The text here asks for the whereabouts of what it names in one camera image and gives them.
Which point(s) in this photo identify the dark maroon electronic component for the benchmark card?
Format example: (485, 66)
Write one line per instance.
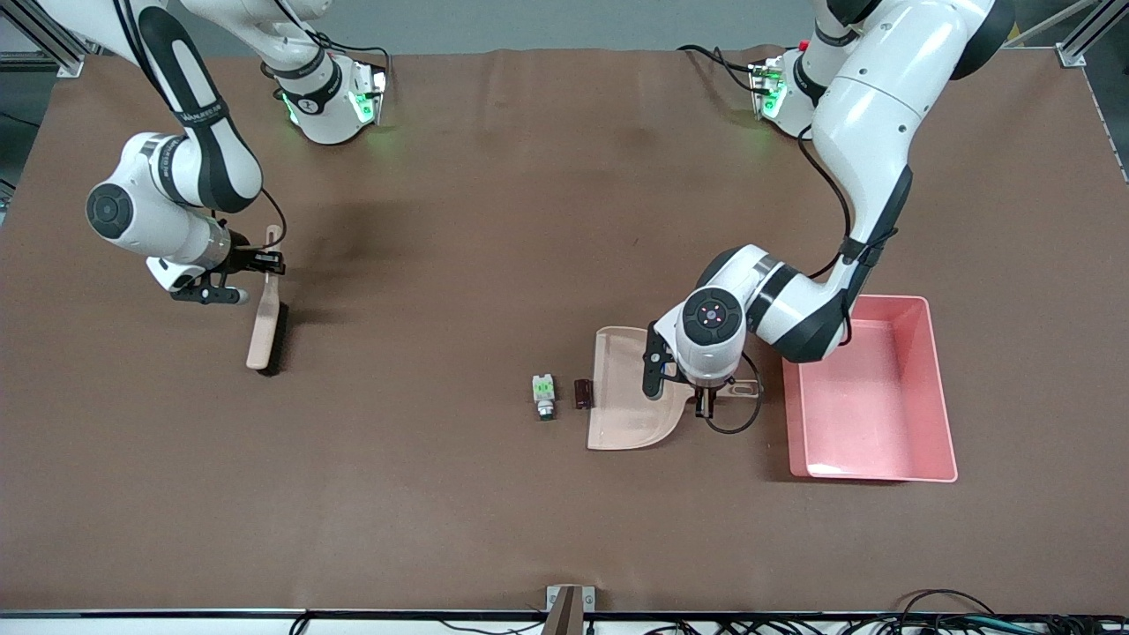
(582, 393)

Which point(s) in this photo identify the metal bracket with post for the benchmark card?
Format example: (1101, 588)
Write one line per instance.
(569, 613)

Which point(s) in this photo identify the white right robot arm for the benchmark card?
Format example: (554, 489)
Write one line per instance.
(159, 185)

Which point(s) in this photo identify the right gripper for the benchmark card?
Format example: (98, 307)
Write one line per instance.
(243, 261)

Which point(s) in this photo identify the white green button switch component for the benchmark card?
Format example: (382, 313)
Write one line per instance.
(544, 390)

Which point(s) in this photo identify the large table cover mat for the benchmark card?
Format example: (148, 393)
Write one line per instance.
(441, 494)

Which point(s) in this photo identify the pink plastic bin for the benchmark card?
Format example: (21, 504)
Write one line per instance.
(882, 414)

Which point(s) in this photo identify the aluminium frame extrusion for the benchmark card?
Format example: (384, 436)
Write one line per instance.
(66, 62)
(1072, 55)

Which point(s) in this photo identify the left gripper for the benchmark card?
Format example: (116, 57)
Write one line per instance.
(704, 399)

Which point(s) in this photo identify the beige plastic dustpan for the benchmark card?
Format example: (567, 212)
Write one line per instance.
(622, 414)

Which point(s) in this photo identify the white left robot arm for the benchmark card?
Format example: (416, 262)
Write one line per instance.
(873, 115)

